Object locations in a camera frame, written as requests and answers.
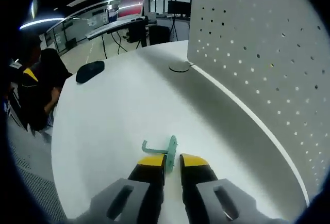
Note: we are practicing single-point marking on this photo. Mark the black monitor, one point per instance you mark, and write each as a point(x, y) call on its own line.
point(179, 8)

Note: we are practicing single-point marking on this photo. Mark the ceiling light strip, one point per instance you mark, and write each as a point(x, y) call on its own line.
point(41, 22)
point(34, 7)

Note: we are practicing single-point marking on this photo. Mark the grey mesh chair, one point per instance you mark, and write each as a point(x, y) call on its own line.
point(31, 188)

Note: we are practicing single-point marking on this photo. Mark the black tripod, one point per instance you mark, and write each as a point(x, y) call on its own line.
point(174, 28)

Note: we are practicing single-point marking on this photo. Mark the white perforated mounting plate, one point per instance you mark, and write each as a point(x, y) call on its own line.
point(257, 40)

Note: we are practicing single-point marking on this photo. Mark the black oval object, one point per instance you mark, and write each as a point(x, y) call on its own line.
point(89, 71)

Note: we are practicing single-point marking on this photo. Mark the black computer tower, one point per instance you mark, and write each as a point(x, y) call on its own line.
point(136, 35)

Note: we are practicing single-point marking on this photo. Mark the black cabinet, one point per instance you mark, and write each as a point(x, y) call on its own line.
point(159, 35)

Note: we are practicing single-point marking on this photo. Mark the grey standing desk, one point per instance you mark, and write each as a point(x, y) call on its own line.
point(111, 26)

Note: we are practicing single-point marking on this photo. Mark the person's dark clothing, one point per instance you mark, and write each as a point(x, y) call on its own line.
point(49, 64)

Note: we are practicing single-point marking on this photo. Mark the round grey desk grommet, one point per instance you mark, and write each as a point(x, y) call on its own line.
point(179, 67)

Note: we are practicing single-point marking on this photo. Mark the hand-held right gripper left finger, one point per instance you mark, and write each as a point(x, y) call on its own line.
point(152, 190)

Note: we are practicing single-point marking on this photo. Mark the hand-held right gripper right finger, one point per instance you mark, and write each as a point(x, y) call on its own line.
point(196, 182)

